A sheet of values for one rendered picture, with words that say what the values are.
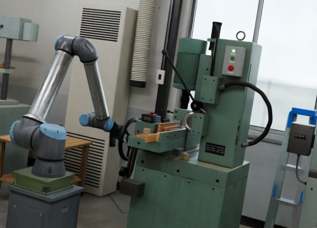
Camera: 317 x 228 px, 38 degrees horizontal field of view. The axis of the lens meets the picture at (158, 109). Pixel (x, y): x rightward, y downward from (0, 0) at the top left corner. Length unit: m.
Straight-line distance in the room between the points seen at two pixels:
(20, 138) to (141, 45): 1.93
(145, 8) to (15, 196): 2.31
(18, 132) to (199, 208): 1.11
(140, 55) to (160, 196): 1.87
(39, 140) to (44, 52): 2.60
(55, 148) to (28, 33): 2.21
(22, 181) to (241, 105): 1.28
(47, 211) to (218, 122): 1.06
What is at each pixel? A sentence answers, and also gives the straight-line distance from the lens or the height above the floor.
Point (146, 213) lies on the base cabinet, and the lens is 2.79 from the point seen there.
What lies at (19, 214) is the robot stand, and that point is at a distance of 2.68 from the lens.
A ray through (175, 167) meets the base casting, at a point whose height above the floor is 0.76.
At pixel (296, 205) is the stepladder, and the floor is 0.50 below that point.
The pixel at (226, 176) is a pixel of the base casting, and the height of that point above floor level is 0.77.
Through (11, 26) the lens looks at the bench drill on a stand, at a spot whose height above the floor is 1.48.
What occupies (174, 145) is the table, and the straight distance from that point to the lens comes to 2.70.
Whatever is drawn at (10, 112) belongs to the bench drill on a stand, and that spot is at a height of 0.65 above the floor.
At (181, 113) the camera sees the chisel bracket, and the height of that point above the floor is 1.05.
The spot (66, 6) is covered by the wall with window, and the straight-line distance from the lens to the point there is 4.99.
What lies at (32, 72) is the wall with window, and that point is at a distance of 5.19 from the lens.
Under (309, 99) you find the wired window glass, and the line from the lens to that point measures 4.08.
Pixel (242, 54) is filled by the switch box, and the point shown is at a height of 1.44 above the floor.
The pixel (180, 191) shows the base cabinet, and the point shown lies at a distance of 2.65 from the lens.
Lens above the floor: 1.33
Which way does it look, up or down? 6 degrees down
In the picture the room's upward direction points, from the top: 8 degrees clockwise
